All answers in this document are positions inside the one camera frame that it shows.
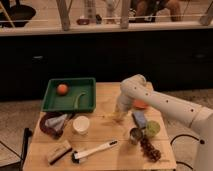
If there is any yellow banana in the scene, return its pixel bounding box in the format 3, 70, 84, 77
110, 112, 126, 122

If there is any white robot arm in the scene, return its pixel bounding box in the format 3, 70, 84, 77
115, 74, 213, 171

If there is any white paper cup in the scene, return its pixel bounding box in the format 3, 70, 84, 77
73, 116, 90, 135

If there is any orange bowl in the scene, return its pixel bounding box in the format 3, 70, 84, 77
133, 100, 148, 109

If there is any blue sponge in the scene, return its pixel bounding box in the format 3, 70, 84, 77
132, 111, 147, 129

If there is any metal can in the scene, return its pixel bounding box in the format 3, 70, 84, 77
129, 128, 143, 145

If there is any green apple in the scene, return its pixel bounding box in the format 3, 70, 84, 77
145, 121, 160, 137

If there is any green plastic tray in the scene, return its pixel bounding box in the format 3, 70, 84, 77
42, 77, 96, 113

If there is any green bean pod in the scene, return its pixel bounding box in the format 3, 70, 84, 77
73, 92, 86, 109

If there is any purple grape bunch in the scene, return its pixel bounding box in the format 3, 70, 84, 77
140, 137, 161, 162

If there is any orange fruit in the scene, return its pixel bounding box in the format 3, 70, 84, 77
56, 84, 68, 96

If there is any grey cloth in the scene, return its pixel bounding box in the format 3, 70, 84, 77
45, 114, 67, 132

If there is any wooden block brush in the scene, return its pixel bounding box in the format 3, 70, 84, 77
46, 140, 72, 165

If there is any black cable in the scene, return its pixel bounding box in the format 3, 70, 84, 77
170, 133, 201, 171

